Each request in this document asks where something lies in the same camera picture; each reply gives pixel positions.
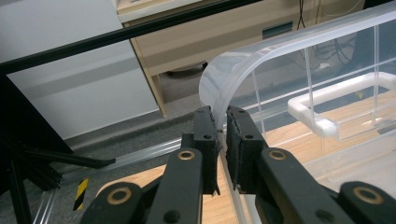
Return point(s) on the white cabinet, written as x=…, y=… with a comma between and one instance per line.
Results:
x=77, y=87

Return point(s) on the clear plastic storage box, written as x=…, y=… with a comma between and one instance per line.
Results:
x=311, y=93

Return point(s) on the black horizontal frame bar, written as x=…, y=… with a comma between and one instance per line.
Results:
x=124, y=32

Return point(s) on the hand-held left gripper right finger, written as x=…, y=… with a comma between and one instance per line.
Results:
x=244, y=149

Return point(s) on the black metal stand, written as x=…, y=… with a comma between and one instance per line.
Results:
x=31, y=155

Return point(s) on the yellow and black tape strip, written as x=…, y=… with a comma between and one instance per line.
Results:
x=81, y=193

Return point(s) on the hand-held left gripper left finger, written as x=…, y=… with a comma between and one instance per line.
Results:
x=205, y=146

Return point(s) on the light wooden desk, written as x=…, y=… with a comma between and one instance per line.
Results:
x=202, y=40

